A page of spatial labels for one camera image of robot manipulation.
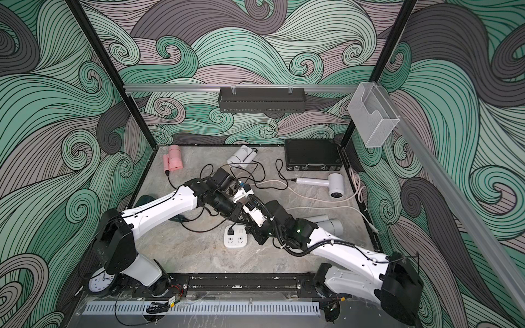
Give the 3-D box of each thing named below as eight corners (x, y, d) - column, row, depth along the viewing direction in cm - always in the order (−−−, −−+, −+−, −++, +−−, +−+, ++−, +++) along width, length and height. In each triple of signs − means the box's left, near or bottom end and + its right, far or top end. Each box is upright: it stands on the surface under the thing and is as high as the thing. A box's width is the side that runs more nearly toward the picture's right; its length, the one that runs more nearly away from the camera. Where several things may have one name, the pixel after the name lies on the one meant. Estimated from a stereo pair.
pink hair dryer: (165, 172, 109) (162, 166, 106) (166, 151, 119) (163, 146, 116) (182, 168, 111) (180, 163, 107) (182, 148, 121) (180, 143, 117)
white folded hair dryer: (229, 165, 112) (228, 159, 109) (245, 149, 120) (245, 143, 117) (241, 172, 109) (241, 167, 105) (258, 155, 117) (258, 150, 113)
